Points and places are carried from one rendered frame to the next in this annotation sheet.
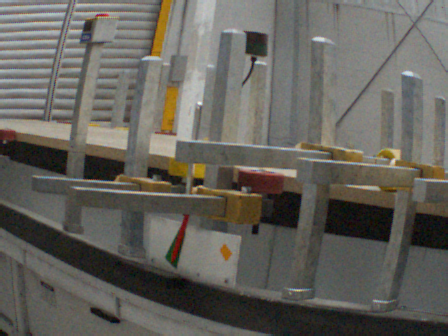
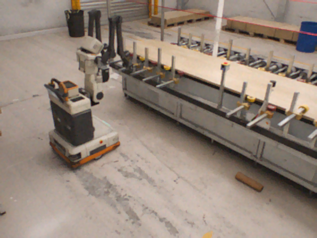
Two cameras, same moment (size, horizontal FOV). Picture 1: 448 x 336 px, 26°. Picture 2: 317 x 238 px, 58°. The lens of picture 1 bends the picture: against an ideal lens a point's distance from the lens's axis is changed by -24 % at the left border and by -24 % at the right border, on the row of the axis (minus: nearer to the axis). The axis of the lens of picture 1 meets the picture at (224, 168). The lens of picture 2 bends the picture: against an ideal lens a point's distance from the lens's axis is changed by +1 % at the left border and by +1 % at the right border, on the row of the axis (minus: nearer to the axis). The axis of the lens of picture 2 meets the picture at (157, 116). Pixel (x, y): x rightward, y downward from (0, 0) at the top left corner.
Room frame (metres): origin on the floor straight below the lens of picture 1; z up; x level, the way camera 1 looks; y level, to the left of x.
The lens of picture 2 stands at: (-0.24, 1.23, 2.20)
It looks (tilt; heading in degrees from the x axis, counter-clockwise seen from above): 30 degrees down; 356
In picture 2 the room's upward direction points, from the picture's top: 1 degrees clockwise
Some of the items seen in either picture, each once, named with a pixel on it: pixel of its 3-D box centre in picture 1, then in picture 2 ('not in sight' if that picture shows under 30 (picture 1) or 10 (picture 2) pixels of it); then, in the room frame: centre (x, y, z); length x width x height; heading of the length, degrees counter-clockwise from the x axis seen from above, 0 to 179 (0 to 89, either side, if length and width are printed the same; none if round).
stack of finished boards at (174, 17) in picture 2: not in sight; (181, 15); (10.73, -0.36, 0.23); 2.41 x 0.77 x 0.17; 132
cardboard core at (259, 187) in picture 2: not in sight; (249, 181); (2.08, 0.04, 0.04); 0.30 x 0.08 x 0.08; 40
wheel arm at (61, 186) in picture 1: (108, 190); (239, 109); (2.29, 0.21, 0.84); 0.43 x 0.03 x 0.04; 130
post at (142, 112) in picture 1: (135, 174); (241, 102); (2.38, 0.17, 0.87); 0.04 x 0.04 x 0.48; 40
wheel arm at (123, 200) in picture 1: (167, 204); (260, 119); (2.07, 0.09, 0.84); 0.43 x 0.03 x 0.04; 130
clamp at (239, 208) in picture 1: (225, 205); (265, 113); (2.17, -0.01, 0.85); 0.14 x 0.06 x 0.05; 40
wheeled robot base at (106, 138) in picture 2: not in sight; (84, 138); (2.81, 1.93, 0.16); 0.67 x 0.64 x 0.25; 130
